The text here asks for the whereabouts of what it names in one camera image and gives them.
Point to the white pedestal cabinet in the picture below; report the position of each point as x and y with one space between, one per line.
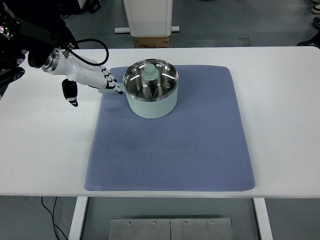
148 18

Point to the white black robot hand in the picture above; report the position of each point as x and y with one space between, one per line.
79 70

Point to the metal base plate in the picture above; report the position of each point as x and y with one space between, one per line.
172 229

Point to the black white shoe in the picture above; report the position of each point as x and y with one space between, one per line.
316 9

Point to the blue textured mat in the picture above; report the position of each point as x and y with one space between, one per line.
200 146

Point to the white table leg right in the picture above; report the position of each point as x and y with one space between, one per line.
262 218

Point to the metal floor outlet cover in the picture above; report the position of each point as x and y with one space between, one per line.
245 41

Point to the person in dark clothes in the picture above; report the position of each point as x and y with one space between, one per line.
63 33

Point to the white table leg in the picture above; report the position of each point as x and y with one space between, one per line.
262 218
78 218

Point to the white table leg left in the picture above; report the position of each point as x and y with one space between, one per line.
78 218

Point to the mint green pot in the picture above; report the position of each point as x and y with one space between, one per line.
151 88

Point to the brown cardboard box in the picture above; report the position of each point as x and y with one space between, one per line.
152 42

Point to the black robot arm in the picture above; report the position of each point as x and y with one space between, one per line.
20 40

